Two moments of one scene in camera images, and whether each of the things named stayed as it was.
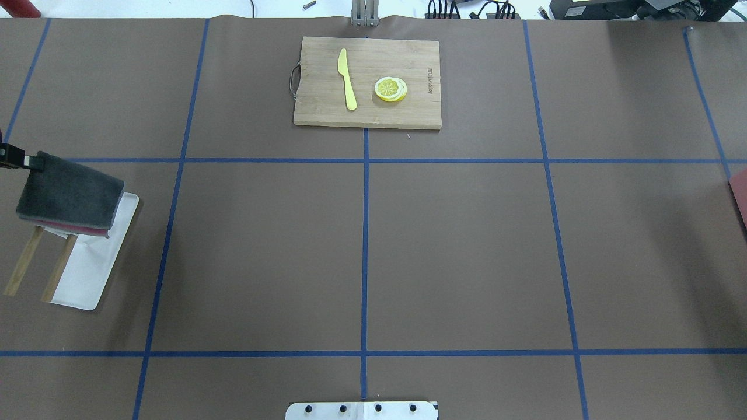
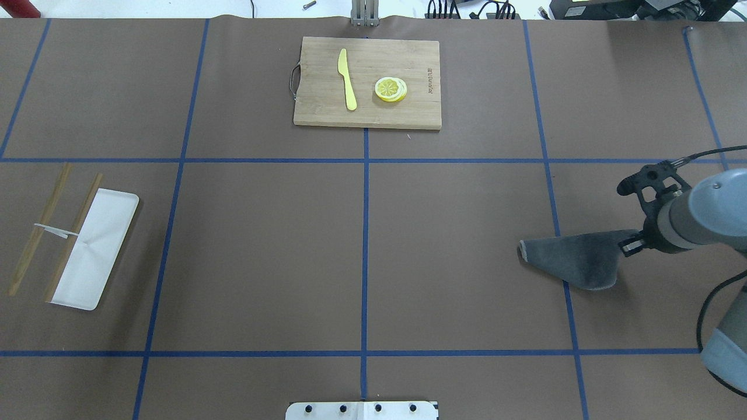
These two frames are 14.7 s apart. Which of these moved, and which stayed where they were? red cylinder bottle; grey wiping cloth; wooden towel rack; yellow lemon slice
Moved: grey wiping cloth
Stayed: wooden towel rack; red cylinder bottle; yellow lemon slice
